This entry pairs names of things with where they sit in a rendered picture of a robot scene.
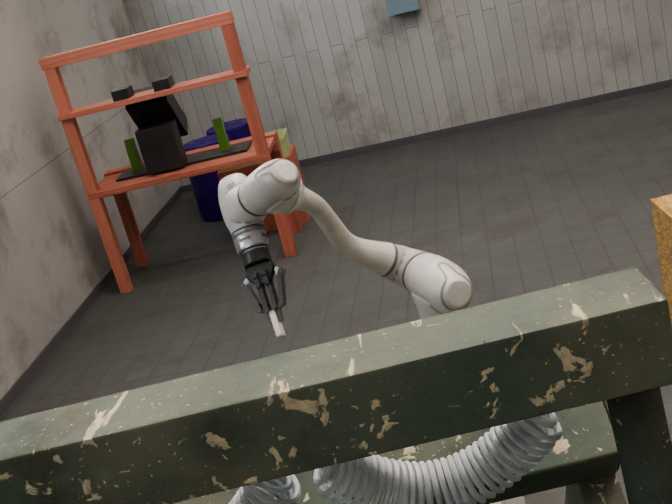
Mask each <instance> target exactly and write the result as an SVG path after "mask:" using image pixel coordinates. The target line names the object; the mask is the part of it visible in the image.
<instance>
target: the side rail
mask: <svg viewBox="0 0 672 504"><path fill-rule="evenodd" d="M564 504H627V503H626V500H625V497H624V495H623V492H622V489H621V486H620V483H619V480H618V478H617V475H616V473H615V474H614V475H610V476H606V477H601V478H597V479H593V480H589V481H584V482H580V483H576V484H572V485H567V486H566V493H565V502H564Z"/></svg>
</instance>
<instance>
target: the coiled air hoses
mask: <svg viewBox="0 0 672 504"><path fill-rule="evenodd" d="M545 416H546V417H548V419H549V420H550V421H547V420H546V419H545V418H544V417H543V416H542V415H541V416H537V417H533V418H528V419H524V420H520V421H516V422H512V423H507V424H503V425H499V426H495V427H491V428H490V431H489V432H485V434H484V437H481V436H480V438H479V439H478V441H474V442H473V443H472V446H469V445H468V446H467V447H466V450H464V449H461V450H460V454H459V453H457V452H455V453H454V454H453V456H454V458H453V456H451V455H448V456H447V460H446V458H444V457H442V458H440V461H439V460H438V459H434V460H433V463H432V461H430V460H428V461H426V463H425V462H423V461H420V462H419V463H417V462H416V461H412V462H411V463H410V462H409V461H408V460H407V461H404V462H403V461H401V460H397V461H396V460H395V459H388V458H387V457H381V456H379V455H373V456H369V457H365V458H360V459H356V460H352V461H348V462H344V463H339V464H335V465H331V466H327V467H324V468H323V471H322V473H321V469H322V468H319V469H315V471H314V475H313V481H314V483H315V484H316V485H318V486H319V492H320V493H321V495H323V496H324V497H326V496H329V498H330V499H331V500H332V501H334V500H337V501H338V502H339V503H340V504H344V503H346V504H370V501H371V500H372V497H373V495H374V500H373V501H372V503H371V504H380V501H381V498H382V495H383V492H384V497H383V501H382V503H381V504H389V501H390V498H391V495H392V488H393V477H394V488H393V496H392V501H391V504H399V497H400V488H401V482H402V494H401V501H400V504H425V498H426V504H434V501H433V493H432V487H433V492H434V496H435V501H436V504H443V497H444V500H445V504H455V503H456V504H466V503H467V504H477V501H478V502H479V503H486V500H487V498H490V499H492V498H495V497H496V493H504V491H505V488H510V487H512V486H513V482H517V481H520V480H521V477H522V476H523V475H527V474H528V473H529V470H530V469H533V468H535V467H536V463H537V462H540V461H542V460H543V457H544V455H547V454H548V453H549V451H550V448H553V447H554V446H555V444H556V441H558V440H560V439H561V437H562V434H563V431H562V428H561V426H560V423H559V422H558V419H557V416H556V414H555V412H554V413H549V414H545ZM540 426H541V427H544V428H545V429H546V431H547V432H548V434H549V435H548V434H545V433H544V431H543V430H542V428H541V427H540ZM501 427H502V428H501ZM553 427H555V430H556V433H555V432H554V429H553ZM496 433H497V435H496ZM538 438H539V439H541V440H542V441H539V440H538ZM491 440H492V441H491ZM530 444H532V445H534V446H535V447H536V448H534V447H532V446H531V445H530ZM486 446H487V447H486ZM487 448H488V449H489V450H490V452H491V453H492V454H491V453H490V452H489V450H488V449H487ZM479 450H480V451H481V452H482V453H483V455H484V456H485V458H486V460H487V461H488V462H489V463H490V465H491V466H492V468H493V470H494V471H493V470H492V469H491V468H490V467H489V465H488V464H487V463H486V461H485V460H484V458H483V457H482V455H481V453H480V451H479ZM524 450H525V451H527V452H528V454H526V453H525V452H524ZM515 454H516V455H517V456H519V457H520V458H521V460H520V459H518V458H517V457H516V456H515ZM492 455H493V456H494V457H495V458H496V459H497V460H498V461H499V462H500V463H501V464H502V465H503V467H504V469H503V468H502V467H501V466H499V464H498V463H497V462H496V460H495V459H494V457H493V456H492ZM536 455H537V456H536ZM505 457H506V458H507V459H508V460H510V461H511V463H512V464H513V465H512V464H511V463H509V462H508V461H507V459H506V458H505ZM476 460H477V461H476ZM447 461H448V463H447ZM477 462H478V463H479V464H478V463H477ZM364 463H365V464H364ZM455 463H456V464H455ZM448 464H449V466H448ZM479 465H480V466H479ZM371 466H372V469H371ZM449 467H450V469H449ZM379 468H380V469H379ZM457 468H458V469H457ZM521 468H523V469H521ZM339 469H340V470H339ZM378 470H379V475H378ZM450 470H451V472H450ZM338 471H339V473H338ZM458 471H459V472H458ZM386 472H387V480H386ZM320 473H321V477H320ZM451 473H452V476H453V478H454V481H455V484H454V482H453V479H452V476H451ZM459 473H460V475H461V477H462V479H463V481H464V483H465V485H466V487H467V489H468V493H469V495H468V493H467V491H466V490H465V488H464V485H463V483H462V481H461V479H460V475H459ZM513 473H514V474H516V475H513ZM337 474H338V475H337ZM336 476H337V477H336ZM504 478H505V479H507V480H508V481H505V479H504ZM277 479H279V480H280V481H281V482H282V483H283V484H284V486H283V485H282V484H281V483H280V482H279V481H278V480H276V479H272V480H268V481H267V482H268V483H267V482H265V481H264V482H260V483H256V484H251V485H247V486H243V487H240V489H239V490H238V491H237V492H236V494H235V496H234V497H233V498H232V500H231V501H230V502H229V503H228V504H296V503H297V500H298V498H299V497H300V495H301V485H300V483H299V482H298V480H297V478H296V476H295V475H294V474H293V475H289V476H285V477H281V478H277ZM328 479H329V481H328V485H327V490H326V487H325V483H326V482H327V480H328ZM430 479H431V481H430ZM471 479H472V480H471ZM423 481H424V482H423ZM472 481H473V482H474V484H475V485H476V486H477V488H478V489H479V492H480V494H479V493H478V492H477V491H476V489H475V488H474V486H473V483H472ZM483 482H484V483H485V484H486V485H487V486H488V487H489V488H490V491H489V490H487V489H486V488H485V486H484V483H483ZM495 482H496V483H497V484H499V487H498V486H497V485H495ZM269 483H270V484H272V485H270V484H269ZM385 483H386V485H385ZM431 483H432V486H431ZM273 485H274V486H273ZM424 485H425V493H424ZM455 485H456V487H455ZM256 486H258V487H256ZM293 486H294V487H293ZM259 487H262V488H263V489H265V490H267V491H268V492H271V493H272V494H273V495H274V496H275V497H276V498H277V500H276V499H275V498H274V497H273V496H272V495H271V494H270V493H268V492H267V491H265V490H263V489H262V488H259ZM384 488H385V490H384ZM456 488H457V490H456ZM288 490H289V492H290V495H289V493H288ZM335 491H336V493H335V494H334V492H335ZM280 493H282V494H283V495H284V497H283V496H282V495H281V494H280ZM344 493H345V496H344V497H342V496H343V495H344ZM442 494H443V496H442ZM353 496H354V499H353V500H352V499H351V498H352V497H353ZM363 496H364V498H363ZM284 498H285V500H284ZM362 498H363V501H362V502H361V503H360V501H361V499H362ZM454 501H455V502H454Z"/></svg>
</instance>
